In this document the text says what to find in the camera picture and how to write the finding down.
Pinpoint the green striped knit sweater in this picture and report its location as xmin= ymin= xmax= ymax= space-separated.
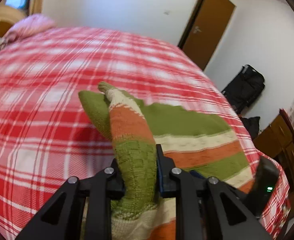
xmin=78 ymin=81 xmax=256 ymax=240

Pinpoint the brown wooden dresser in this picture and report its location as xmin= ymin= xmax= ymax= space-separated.
xmin=253 ymin=109 xmax=294 ymax=218

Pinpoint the black bag on floor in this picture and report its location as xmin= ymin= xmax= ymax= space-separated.
xmin=240 ymin=116 xmax=260 ymax=140

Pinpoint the red plaid bed cover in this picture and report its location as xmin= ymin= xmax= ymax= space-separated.
xmin=0 ymin=26 xmax=291 ymax=240

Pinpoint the black folded stroller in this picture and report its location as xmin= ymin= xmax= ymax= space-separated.
xmin=222 ymin=64 xmax=265 ymax=114

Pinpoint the brown wooden door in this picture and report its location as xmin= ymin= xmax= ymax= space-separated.
xmin=178 ymin=0 xmax=236 ymax=70

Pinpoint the pink pillow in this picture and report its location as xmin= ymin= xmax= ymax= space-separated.
xmin=3 ymin=14 xmax=56 ymax=42

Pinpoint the beige wooden headboard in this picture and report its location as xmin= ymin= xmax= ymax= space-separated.
xmin=0 ymin=4 xmax=27 ymax=37

